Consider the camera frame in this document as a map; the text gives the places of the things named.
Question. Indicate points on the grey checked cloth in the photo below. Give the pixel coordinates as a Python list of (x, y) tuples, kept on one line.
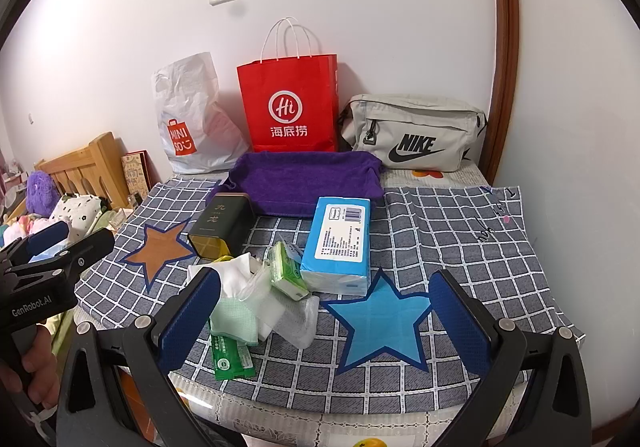
[(476, 233)]

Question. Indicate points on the blue star marker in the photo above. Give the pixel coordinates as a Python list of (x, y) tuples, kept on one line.
[(384, 321)]

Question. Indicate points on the wooden headboard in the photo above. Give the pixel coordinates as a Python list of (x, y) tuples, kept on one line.
[(93, 170)]

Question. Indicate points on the person's left hand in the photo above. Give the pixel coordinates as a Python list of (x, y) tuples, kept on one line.
[(41, 363)]

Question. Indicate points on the grey Nike waist bag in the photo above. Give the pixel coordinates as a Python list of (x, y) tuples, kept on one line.
[(412, 132)]

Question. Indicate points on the purple plush toy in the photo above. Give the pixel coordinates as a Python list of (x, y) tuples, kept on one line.
[(42, 195)]

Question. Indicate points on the small green tissue pack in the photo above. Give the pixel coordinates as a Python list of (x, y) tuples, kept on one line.
[(284, 263)]

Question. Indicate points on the brown wooden door frame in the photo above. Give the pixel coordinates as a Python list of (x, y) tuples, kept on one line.
[(507, 52)]

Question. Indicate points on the green wet wipe packet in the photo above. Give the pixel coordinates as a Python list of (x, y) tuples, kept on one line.
[(231, 359)]

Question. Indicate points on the patterned book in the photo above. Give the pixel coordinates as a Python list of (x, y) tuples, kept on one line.
[(136, 172)]

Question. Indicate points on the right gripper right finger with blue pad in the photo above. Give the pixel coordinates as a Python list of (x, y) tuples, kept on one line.
[(554, 409)]

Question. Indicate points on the white Miniso plastic bag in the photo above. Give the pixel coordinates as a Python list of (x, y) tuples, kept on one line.
[(197, 134)]

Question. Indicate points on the purple towel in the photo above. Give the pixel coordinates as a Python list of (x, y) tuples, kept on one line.
[(290, 183)]

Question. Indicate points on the dark green tea tin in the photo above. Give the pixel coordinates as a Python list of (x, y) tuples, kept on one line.
[(223, 226)]

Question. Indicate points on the brown star marker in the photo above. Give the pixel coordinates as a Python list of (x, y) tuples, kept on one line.
[(159, 248)]

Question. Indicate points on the white spotted pillow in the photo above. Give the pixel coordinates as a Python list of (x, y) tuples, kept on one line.
[(80, 213)]

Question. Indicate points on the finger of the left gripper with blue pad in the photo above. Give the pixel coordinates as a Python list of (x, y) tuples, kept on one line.
[(63, 268), (46, 238)]

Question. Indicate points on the white mint sock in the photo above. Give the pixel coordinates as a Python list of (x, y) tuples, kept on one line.
[(231, 316)]

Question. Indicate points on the blue tissue pack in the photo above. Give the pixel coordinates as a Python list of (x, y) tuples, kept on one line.
[(336, 256)]

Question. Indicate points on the red Haidilao paper bag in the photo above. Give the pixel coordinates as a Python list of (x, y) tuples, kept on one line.
[(291, 102)]

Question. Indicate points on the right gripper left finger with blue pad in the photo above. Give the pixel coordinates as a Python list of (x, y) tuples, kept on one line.
[(93, 409)]

